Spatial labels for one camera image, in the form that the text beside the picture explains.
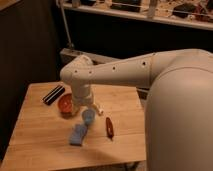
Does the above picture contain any orange ceramic bowl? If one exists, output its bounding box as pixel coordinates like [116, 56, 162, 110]
[58, 93, 73, 115]

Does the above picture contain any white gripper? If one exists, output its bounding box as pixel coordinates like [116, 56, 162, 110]
[71, 84, 104, 116]

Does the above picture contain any white shelf with clutter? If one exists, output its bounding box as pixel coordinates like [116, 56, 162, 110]
[55, 0, 213, 31]

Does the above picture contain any wooden table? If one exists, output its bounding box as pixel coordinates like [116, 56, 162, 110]
[0, 82, 146, 171]

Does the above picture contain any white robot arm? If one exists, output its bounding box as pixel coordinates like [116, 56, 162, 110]
[60, 49, 213, 171]

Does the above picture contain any grey metal beam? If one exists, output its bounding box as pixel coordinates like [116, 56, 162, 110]
[59, 47, 121, 66]

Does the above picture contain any blue sponge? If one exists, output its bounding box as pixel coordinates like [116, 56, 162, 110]
[69, 124, 88, 146]

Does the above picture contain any black rectangular box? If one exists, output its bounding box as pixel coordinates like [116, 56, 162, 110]
[43, 85, 65, 105]

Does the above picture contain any small blue cup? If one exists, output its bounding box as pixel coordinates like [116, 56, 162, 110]
[82, 109, 95, 125]

